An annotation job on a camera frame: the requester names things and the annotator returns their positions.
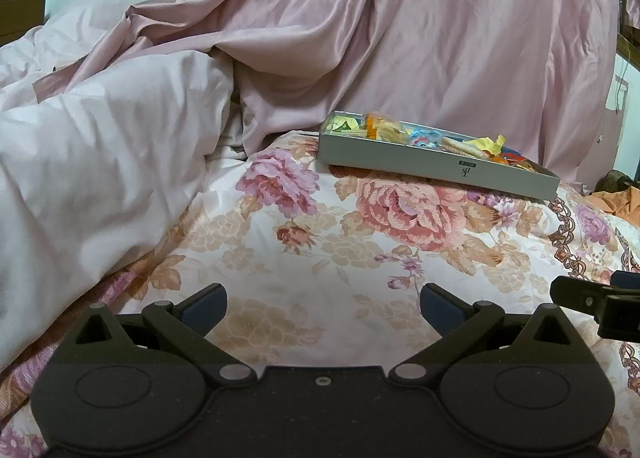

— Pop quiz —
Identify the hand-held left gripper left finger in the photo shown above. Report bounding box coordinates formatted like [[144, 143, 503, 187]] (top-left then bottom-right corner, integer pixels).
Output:
[[74, 283, 257, 387]]

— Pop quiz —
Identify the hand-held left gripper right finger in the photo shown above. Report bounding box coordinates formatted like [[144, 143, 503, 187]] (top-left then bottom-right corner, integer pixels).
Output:
[[389, 283, 576, 387]]

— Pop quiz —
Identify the grey cardboard box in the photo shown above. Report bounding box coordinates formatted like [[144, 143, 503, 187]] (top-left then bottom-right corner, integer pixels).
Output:
[[318, 111, 561, 201]]

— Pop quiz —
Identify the white rice cracker packet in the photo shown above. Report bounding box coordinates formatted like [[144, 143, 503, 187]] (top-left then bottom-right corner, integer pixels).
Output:
[[441, 135, 490, 160]]

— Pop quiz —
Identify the orange cloth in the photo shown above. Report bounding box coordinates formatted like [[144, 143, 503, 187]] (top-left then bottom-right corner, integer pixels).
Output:
[[587, 188, 640, 220]]

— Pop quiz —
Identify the dark cloth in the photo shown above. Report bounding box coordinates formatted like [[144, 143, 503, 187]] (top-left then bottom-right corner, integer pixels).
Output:
[[595, 171, 633, 194]]

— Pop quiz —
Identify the floral bedsheet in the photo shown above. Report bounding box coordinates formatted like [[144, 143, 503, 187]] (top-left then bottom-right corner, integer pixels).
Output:
[[0, 131, 640, 458]]

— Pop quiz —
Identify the yellow crumpled snack packet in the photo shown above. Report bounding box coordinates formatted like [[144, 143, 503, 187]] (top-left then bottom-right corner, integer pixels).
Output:
[[470, 135, 507, 155]]

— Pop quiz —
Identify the white duvet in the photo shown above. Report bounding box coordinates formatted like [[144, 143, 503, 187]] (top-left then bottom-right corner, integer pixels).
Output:
[[0, 3, 236, 374]]

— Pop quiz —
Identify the clear snack packet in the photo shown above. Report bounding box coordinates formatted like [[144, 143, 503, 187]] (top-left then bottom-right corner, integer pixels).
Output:
[[377, 115, 408, 143]]

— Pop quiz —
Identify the yellow green snack packet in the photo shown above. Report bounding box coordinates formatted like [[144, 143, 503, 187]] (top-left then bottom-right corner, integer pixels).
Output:
[[324, 112, 368, 135]]

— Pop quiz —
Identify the pink satin sheet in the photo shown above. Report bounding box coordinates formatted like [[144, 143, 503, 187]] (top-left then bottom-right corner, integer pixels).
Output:
[[32, 0, 618, 189]]

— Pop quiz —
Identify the brown wooden board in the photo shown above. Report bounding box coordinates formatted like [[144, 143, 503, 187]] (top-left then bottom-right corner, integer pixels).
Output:
[[0, 0, 46, 46]]

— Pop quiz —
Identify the white hanging cable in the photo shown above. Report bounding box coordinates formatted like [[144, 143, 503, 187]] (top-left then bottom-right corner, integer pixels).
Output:
[[607, 71, 630, 112]]

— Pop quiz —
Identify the wooden window frame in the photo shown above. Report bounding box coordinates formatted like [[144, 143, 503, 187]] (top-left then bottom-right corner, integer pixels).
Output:
[[616, 32, 640, 70]]

